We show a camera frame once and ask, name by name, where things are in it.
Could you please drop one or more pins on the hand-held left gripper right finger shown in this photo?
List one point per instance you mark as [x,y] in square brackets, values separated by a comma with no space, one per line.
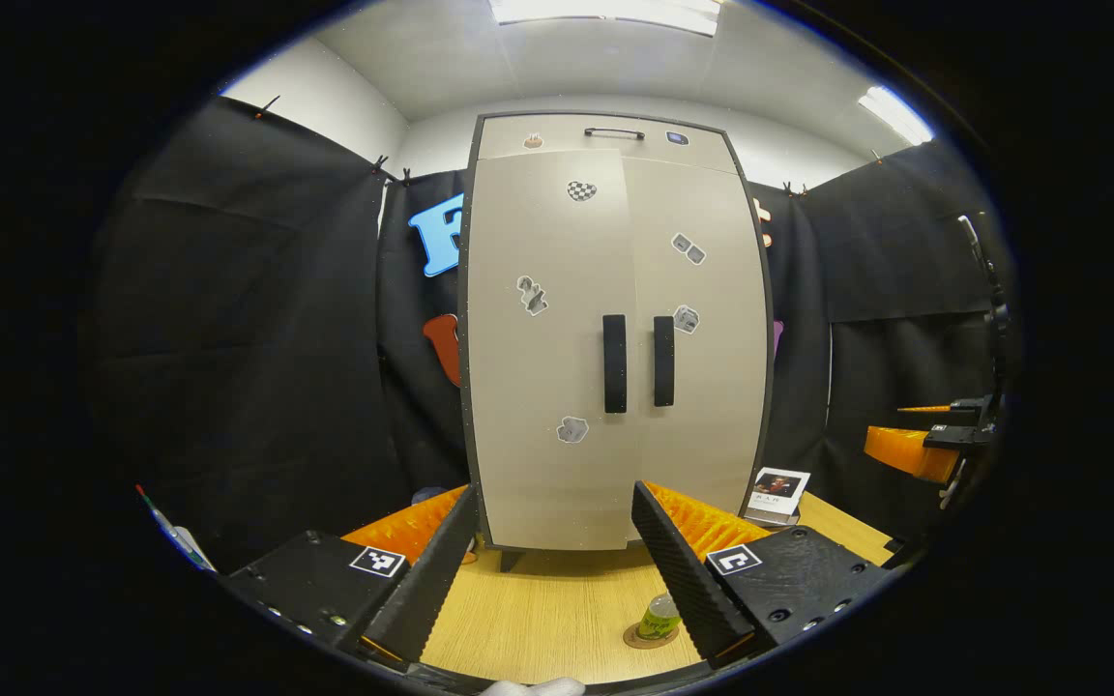
[678,580]

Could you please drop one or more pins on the grey cabinet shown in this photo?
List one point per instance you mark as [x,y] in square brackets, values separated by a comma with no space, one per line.
[511,560]

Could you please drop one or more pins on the grey cabinet drawer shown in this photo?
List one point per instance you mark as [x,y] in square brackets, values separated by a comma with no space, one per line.
[557,130]

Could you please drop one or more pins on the large ceiling light panel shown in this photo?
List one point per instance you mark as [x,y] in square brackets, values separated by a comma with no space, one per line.
[605,12]

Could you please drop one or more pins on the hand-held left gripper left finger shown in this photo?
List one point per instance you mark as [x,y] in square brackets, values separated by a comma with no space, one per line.
[431,590]

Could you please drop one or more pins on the black stand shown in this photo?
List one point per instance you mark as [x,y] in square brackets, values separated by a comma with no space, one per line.
[992,300]

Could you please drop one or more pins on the black backdrop cloth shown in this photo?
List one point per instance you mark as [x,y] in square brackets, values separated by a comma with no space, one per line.
[228,338]

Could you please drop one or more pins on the small ceiling light panel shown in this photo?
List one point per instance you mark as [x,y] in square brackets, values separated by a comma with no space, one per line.
[895,114]

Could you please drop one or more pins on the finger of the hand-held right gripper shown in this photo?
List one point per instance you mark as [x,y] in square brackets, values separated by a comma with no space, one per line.
[905,452]
[968,408]

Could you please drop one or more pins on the round cork coaster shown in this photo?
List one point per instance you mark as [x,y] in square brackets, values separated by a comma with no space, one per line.
[636,638]

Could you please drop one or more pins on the grey cabinet door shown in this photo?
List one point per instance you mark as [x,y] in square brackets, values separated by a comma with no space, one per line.
[712,406]
[538,387]

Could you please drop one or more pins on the green label clear bottle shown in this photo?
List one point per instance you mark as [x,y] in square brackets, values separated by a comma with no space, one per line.
[659,619]

